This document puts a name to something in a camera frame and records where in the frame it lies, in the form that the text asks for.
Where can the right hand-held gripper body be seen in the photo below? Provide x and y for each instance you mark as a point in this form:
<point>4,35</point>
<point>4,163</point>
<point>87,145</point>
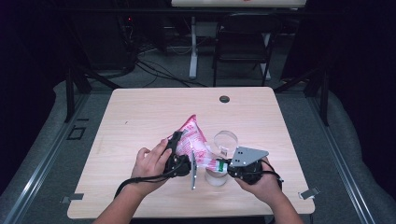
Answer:
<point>247,169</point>

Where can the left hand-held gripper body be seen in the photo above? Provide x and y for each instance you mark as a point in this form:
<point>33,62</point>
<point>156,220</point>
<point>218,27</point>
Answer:
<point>179,165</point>

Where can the clear glass jar with lid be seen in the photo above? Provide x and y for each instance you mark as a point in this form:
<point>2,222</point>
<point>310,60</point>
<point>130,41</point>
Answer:
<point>225,143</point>

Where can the pink and white plastic bag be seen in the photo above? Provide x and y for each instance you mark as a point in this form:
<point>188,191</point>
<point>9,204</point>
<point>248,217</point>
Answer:
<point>194,140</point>

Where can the person's right hand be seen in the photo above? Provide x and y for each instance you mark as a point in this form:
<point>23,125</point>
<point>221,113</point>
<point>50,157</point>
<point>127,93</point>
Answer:
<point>264,189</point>

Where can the person's left hand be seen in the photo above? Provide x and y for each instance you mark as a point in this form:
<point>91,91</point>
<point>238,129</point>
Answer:
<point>149,169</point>

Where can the grey tape strip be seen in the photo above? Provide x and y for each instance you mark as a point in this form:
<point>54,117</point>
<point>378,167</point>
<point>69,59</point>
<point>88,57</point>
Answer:
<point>309,193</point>
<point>73,197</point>

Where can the black metal stand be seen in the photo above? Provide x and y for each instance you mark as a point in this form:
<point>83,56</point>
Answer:
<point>325,99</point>
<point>70,93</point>

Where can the dark equipment with red light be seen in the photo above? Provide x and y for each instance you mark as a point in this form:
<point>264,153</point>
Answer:
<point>129,19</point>

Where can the black folding chair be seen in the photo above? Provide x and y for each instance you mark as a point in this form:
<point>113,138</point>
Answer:
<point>243,28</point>

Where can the white desk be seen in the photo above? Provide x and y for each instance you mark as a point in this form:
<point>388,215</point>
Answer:
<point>218,3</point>

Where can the aluminium floor rail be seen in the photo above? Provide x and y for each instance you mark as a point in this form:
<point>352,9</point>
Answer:
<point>342,161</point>
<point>40,168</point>

